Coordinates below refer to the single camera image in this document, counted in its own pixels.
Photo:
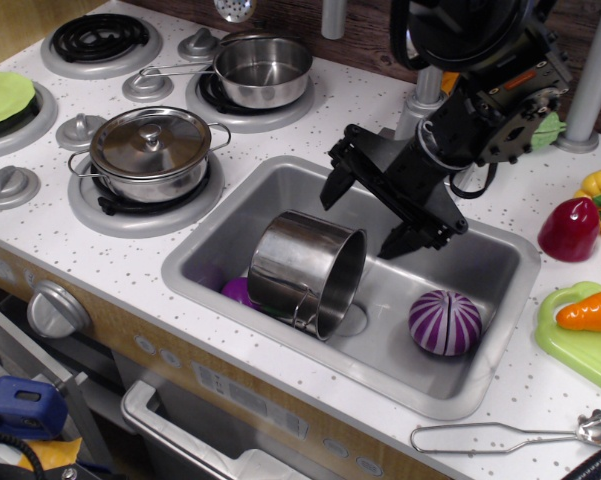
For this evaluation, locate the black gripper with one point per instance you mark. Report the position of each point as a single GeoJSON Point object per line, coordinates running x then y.
{"type": "Point", "coordinates": [403, 177]}

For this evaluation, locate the tall steel pot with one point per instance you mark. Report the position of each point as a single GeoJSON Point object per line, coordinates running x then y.
{"type": "Point", "coordinates": [305, 271]}

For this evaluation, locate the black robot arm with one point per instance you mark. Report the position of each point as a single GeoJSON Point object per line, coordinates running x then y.
{"type": "Point", "coordinates": [510, 77]}

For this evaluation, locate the grey sink basin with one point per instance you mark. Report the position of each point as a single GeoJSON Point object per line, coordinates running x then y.
{"type": "Point", "coordinates": [493, 268]}

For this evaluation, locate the steel pot with lid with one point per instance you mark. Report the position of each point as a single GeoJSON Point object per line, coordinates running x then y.
{"type": "Point", "coordinates": [153, 154]}

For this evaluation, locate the burner under lidded pot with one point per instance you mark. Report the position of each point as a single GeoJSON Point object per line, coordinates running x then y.
{"type": "Point", "coordinates": [83, 198]}

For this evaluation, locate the grey toy faucet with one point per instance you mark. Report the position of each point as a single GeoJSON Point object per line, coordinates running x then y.
{"type": "Point", "coordinates": [420, 103]}

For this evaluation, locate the purple striped toy onion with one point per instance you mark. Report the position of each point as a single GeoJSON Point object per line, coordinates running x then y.
{"type": "Point", "coordinates": [445, 323]}

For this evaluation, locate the orange toy pumpkin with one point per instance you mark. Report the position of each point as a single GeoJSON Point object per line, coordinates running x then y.
{"type": "Point", "coordinates": [449, 81]}

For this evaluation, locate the purple toy eggplant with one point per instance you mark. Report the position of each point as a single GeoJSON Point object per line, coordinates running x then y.
{"type": "Point", "coordinates": [237, 290]}

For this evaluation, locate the burner under saucepan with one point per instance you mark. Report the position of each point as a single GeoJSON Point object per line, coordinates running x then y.
{"type": "Point", "coordinates": [207, 98]}

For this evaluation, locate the green toy bitter gourd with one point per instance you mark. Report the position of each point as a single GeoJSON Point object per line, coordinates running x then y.
{"type": "Point", "coordinates": [547, 132]}

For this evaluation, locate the red toy pepper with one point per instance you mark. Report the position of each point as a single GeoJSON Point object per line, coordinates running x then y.
{"type": "Point", "coordinates": [570, 232]}

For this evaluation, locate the grey stove knob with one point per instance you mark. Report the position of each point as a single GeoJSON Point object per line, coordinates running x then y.
{"type": "Point", "coordinates": [76, 133]}
{"type": "Point", "coordinates": [149, 85]}
{"type": "Point", "coordinates": [200, 46]}
{"type": "Point", "coordinates": [18, 186]}

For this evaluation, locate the steel slotted spoon hanging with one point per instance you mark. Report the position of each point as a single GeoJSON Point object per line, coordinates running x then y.
{"type": "Point", "coordinates": [235, 11]}

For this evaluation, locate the orange toy carrot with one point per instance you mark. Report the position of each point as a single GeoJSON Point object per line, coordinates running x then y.
{"type": "Point", "coordinates": [584, 315]}

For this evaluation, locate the green cutting board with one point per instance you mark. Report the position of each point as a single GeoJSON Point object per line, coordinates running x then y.
{"type": "Point", "coordinates": [578, 350]}

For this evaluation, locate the black coil burner back left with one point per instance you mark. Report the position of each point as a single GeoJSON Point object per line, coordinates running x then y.
{"type": "Point", "coordinates": [101, 46]}

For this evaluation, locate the grey oven dial knob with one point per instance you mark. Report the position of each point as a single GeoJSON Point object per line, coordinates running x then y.
{"type": "Point", "coordinates": [53, 312]}

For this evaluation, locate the burner under green plate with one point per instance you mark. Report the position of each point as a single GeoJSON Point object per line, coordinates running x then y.
{"type": "Point", "coordinates": [37, 128]}

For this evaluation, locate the green toy plate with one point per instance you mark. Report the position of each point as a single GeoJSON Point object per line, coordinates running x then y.
{"type": "Point", "coordinates": [16, 92]}

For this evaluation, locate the blue clamp tool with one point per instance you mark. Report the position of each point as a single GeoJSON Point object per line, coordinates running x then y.
{"type": "Point", "coordinates": [31, 409]}

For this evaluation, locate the yellow cloth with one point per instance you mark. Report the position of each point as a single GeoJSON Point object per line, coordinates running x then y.
{"type": "Point", "coordinates": [53, 453]}

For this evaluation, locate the steel saucepan with handle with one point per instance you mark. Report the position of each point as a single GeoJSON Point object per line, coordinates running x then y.
{"type": "Point", "coordinates": [256, 73]}

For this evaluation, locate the grey post back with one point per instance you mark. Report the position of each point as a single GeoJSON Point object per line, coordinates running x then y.
{"type": "Point", "coordinates": [333, 18]}

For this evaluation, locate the grey post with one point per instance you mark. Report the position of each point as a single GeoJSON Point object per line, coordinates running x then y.
{"type": "Point", "coordinates": [333, 18]}
{"type": "Point", "coordinates": [580, 135]}

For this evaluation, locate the grey post right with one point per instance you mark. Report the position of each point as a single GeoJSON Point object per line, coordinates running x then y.
{"type": "Point", "coordinates": [580, 135]}

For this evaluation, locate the grey oven door handle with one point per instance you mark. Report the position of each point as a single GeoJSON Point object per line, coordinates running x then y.
{"type": "Point", "coordinates": [185, 456]}

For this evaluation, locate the steel wire-handled spoon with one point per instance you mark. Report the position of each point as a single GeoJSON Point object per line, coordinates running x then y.
{"type": "Point", "coordinates": [497, 438]}

